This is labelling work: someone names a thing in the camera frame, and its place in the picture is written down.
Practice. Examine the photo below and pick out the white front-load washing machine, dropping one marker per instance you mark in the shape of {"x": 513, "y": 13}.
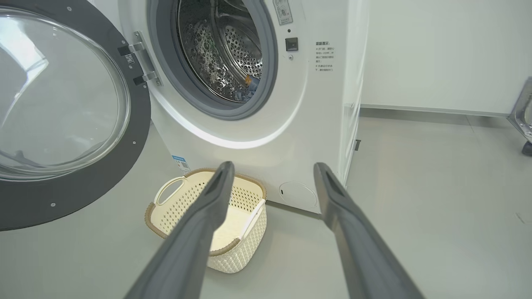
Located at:
{"x": 291, "y": 124}

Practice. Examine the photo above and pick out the blue energy label sticker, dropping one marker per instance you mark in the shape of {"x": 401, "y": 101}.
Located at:
{"x": 181, "y": 165}

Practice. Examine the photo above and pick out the grey warning label sticker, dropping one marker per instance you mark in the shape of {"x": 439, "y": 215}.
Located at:
{"x": 282, "y": 11}

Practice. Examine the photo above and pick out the metal washer door hinge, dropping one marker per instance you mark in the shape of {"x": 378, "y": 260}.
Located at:
{"x": 143, "y": 58}

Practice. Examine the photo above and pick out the white partition panel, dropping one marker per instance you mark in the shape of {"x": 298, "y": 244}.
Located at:
{"x": 436, "y": 54}

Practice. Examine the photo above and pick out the blue garment small bear print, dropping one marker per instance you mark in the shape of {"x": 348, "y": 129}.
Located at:
{"x": 251, "y": 85}

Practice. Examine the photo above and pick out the metal stand leg with caster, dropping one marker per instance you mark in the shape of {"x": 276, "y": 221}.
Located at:
{"x": 523, "y": 120}

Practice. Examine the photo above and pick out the stainless steel washing machine drum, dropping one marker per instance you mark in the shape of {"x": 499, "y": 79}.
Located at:
{"x": 208, "y": 54}

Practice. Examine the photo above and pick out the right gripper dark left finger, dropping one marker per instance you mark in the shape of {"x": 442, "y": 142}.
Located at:
{"x": 191, "y": 241}

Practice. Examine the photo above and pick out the cream perforated laundry basket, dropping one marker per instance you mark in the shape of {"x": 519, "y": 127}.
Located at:
{"x": 245, "y": 249}

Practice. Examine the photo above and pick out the black square door lock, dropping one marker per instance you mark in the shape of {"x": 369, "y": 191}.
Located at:
{"x": 291, "y": 44}

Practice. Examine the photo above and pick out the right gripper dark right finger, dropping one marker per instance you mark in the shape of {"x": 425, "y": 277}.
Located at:
{"x": 357, "y": 249}

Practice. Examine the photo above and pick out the small printed text sticker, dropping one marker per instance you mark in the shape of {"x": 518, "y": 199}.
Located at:
{"x": 324, "y": 56}

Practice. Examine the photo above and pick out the round black glass washer door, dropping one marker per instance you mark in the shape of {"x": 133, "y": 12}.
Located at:
{"x": 83, "y": 199}

